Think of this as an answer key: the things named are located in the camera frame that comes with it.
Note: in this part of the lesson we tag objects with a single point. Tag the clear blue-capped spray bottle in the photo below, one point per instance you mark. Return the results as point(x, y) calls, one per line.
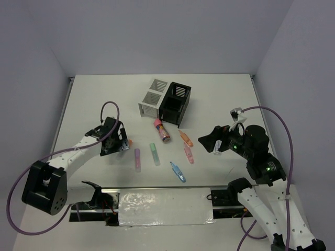
point(216, 150)

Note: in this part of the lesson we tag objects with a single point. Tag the white slatted pen holder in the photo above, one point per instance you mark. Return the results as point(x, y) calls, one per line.
point(152, 100)

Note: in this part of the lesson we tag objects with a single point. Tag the silver foil sheet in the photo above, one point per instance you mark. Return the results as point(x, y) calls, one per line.
point(154, 207)

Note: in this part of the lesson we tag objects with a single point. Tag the orange highlighter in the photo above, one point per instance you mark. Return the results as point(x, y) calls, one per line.
point(186, 139)

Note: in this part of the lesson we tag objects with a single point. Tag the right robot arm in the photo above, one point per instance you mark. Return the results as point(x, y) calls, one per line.
point(280, 219)

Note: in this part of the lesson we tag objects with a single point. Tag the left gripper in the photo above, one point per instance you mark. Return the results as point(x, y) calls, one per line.
point(124, 146)

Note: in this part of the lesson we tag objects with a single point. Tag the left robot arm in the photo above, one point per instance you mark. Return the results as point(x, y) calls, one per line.
point(46, 187)

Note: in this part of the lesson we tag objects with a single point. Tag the pink highlighter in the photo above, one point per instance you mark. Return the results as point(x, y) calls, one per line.
point(188, 153)

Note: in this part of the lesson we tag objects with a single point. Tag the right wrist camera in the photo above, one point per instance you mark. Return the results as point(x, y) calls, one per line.
point(238, 118)

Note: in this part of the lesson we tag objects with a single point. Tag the black slatted pen holder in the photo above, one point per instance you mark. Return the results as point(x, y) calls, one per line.
point(174, 104)

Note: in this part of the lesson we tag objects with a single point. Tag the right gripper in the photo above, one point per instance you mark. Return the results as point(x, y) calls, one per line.
point(221, 132)

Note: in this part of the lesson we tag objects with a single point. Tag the green highlighter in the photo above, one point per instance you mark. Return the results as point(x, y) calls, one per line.
point(154, 154)

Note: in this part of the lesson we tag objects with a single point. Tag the pink-capped marker tube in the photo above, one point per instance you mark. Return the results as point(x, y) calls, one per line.
point(164, 135)

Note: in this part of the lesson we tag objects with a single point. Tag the purple highlighter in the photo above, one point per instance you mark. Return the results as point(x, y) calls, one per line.
point(137, 161)

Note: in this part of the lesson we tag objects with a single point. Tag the blue highlighter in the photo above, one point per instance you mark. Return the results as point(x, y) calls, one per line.
point(178, 172)

